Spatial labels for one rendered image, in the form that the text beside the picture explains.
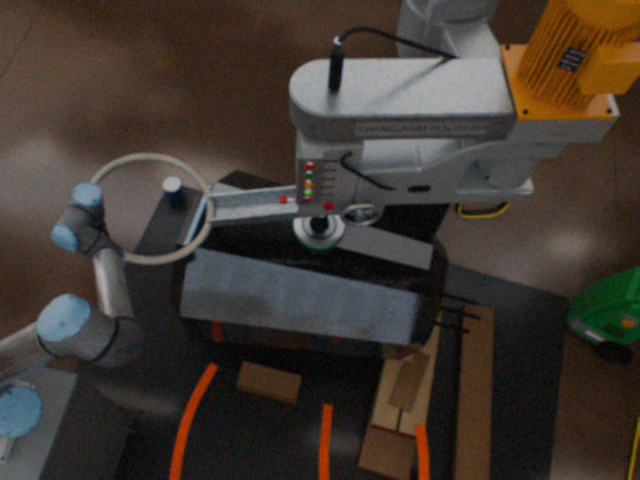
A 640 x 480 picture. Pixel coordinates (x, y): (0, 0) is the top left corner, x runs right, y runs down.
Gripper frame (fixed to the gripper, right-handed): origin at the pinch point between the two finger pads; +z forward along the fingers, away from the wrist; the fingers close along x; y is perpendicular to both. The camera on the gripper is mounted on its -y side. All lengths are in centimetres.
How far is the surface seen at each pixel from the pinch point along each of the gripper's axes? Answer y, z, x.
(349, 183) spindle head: 42, -52, 74
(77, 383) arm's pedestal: 44, 15, -27
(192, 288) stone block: 27.1, 23.7, 28.7
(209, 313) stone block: 39, 29, 31
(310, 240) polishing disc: 39, -2, 75
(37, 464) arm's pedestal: 63, 15, -48
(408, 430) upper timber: 126, 50, 90
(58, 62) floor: -185, 112, 47
